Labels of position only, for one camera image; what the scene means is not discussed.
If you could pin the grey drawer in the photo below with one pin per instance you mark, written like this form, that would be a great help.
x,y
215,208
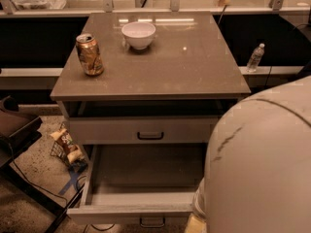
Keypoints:
x,y
140,130
150,185

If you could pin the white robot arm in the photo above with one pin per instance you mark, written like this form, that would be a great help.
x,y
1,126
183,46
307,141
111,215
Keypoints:
x,y
257,176

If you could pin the grey drawer cabinet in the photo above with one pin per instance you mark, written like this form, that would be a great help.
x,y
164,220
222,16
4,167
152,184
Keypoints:
x,y
186,71

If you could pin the chip snack bag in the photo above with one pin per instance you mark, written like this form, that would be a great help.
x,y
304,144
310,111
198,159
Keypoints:
x,y
71,150

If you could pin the clear plastic water bottle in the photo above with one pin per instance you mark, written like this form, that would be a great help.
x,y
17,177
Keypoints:
x,y
255,58

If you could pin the white ceramic bowl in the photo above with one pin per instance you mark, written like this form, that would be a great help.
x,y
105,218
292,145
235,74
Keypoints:
x,y
138,34

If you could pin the dark stand left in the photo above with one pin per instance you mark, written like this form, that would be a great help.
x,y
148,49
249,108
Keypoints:
x,y
18,132

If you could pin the gold soda can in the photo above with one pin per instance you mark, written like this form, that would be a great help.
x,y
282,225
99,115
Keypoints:
x,y
89,54

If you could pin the small wire basket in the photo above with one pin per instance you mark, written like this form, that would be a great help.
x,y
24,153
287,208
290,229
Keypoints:
x,y
58,150

